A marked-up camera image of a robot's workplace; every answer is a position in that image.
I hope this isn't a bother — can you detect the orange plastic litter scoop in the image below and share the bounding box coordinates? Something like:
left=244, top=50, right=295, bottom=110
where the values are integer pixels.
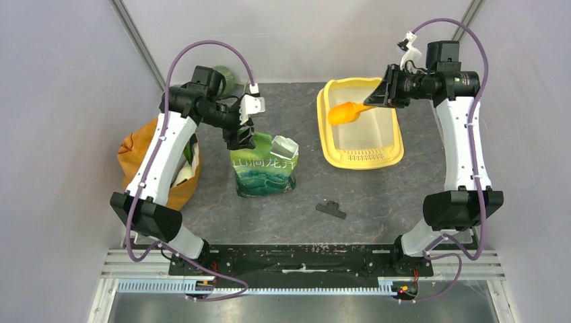
left=327, top=102, right=375, bottom=126

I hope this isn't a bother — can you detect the green cat litter bag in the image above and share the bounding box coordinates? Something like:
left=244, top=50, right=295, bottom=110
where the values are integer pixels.
left=230, top=133, right=299, bottom=198

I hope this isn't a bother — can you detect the grey slotted cable duct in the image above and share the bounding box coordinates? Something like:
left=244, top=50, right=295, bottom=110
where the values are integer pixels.
left=116, top=279, right=397, bottom=296

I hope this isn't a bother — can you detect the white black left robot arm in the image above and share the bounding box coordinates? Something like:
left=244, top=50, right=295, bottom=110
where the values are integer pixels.
left=110, top=66, right=265, bottom=275

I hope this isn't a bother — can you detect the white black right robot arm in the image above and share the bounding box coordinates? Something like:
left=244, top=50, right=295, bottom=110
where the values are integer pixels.
left=364, top=40, right=504, bottom=275

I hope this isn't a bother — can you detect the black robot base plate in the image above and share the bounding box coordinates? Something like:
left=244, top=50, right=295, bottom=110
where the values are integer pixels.
left=196, top=244, right=434, bottom=279

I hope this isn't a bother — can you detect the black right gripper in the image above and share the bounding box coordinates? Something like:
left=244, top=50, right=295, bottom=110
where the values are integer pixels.
left=364, top=63, right=434, bottom=109

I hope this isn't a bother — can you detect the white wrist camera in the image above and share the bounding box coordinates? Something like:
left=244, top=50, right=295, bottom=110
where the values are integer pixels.
left=239, top=83, right=266, bottom=125
left=397, top=31, right=422, bottom=71

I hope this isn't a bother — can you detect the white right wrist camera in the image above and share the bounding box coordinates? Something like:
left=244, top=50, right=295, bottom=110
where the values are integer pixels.
left=397, top=31, right=422, bottom=71

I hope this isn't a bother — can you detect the orange fabric bag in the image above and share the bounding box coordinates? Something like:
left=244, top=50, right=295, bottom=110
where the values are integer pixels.
left=117, top=118, right=201, bottom=212

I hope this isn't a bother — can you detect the black bag clip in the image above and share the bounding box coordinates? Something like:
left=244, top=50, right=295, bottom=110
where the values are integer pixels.
left=316, top=201, right=347, bottom=219

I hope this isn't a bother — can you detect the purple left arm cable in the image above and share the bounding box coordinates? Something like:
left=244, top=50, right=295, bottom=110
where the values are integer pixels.
left=125, top=40, right=262, bottom=303

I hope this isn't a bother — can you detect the yellow plastic litter box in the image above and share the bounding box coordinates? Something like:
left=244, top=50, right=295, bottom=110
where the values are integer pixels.
left=316, top=77, right=405, bottom=170

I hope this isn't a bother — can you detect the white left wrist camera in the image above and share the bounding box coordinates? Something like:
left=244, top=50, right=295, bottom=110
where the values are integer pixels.
left=239, top=83, right=266, bottom=125

